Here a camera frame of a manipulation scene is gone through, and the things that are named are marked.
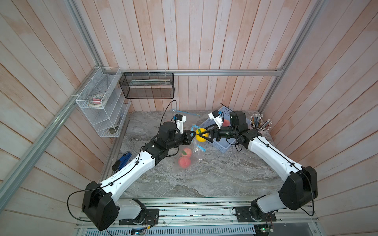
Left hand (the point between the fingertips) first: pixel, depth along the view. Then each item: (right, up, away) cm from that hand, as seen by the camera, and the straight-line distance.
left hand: (196, 135), depth 73 cm
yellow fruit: (+2, -1, 0) cm, 2 cm away
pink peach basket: (-4, -11, +17) cm, 20 cm away
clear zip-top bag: (-4, -14, +15) cm, 21 cm away
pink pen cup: (+41, +3, +18) cm, 44 cm away
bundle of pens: (+43, +9, +26) cm, 51 cm away
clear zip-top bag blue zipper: (-6, +17, +49) cm, 52 cm away
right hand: (+4, +2, +4) cm, 6 cm away
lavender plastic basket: (+17, -7, +18) cm, 25 cm away
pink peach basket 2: (-6, -16, +10) cm, 19 cm away
